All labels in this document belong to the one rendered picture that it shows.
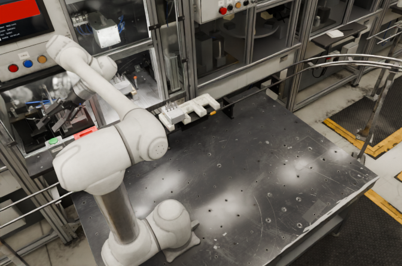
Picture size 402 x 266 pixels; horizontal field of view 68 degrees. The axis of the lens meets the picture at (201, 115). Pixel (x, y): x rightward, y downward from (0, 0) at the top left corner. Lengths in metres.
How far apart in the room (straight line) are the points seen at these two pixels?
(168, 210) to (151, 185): 0.45
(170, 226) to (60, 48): 0.84
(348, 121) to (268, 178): 1.69
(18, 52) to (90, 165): 0.80
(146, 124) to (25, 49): 0.79
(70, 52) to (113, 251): 0.79
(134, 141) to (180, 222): 0.59
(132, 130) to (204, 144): 1.10
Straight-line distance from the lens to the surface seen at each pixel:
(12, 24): 1.45
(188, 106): 1.89
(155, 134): 0.86
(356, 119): 3.37
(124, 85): 1.91
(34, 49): 1.52
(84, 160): 0.85
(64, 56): 1.28
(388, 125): 3.44
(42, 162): 1.78
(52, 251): 2.57
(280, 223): 1.65
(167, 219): 1.33
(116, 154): 0.86
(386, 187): 2.90
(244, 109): 2.18
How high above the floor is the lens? 2.10
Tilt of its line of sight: 42 degrees down
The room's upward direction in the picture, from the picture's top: 3 degrees counter-clockwise
